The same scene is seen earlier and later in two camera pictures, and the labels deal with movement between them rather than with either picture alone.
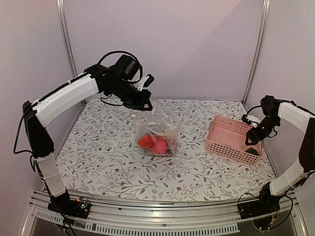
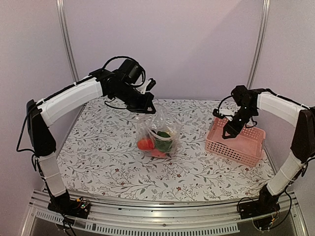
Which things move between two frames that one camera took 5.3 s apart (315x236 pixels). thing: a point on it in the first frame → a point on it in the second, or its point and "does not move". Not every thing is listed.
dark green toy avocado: [252, 151] → [161, 145]
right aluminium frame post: [260, 50] does not move
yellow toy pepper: [169, 133] does not move
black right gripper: [257, 136] → [231, 128]
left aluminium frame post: [60, 8] does not move
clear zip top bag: [158, 131] does not move
